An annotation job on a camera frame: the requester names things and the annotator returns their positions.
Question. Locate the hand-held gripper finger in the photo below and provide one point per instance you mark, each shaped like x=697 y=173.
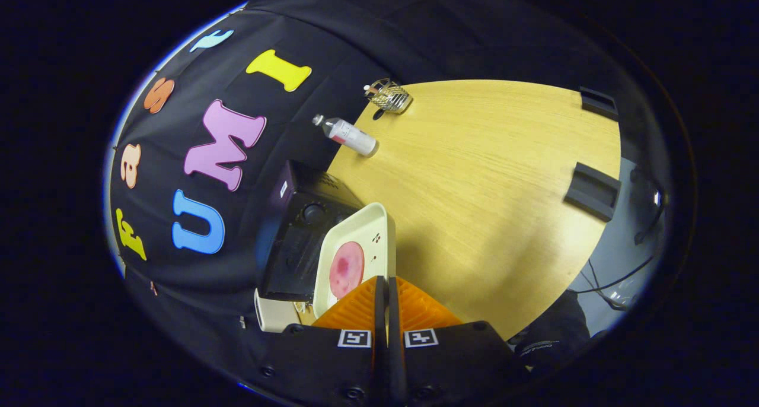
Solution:
x=380 y=312
x=394 y=312

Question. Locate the pink meat slice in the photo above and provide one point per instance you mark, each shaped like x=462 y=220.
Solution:
x=347 y=267

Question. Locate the cream square tray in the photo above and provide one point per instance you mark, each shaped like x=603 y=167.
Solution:
x=362 y=229

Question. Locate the black toaster oven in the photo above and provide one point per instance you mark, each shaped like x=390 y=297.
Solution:
x=290 y=258

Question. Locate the white bread toaster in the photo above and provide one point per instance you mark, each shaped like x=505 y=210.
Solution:
x=276 y=315

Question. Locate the person's dark clothing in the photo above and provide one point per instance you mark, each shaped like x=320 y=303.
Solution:
x=551 y=336

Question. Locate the clear plastic bottle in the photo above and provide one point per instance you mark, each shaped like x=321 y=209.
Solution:
x=353 y=137

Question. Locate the small wooden stick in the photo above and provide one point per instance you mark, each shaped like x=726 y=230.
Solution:
x=369 y=89

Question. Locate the black table clamp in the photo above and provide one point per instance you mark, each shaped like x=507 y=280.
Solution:
x=593 y=190
x=599 y=102

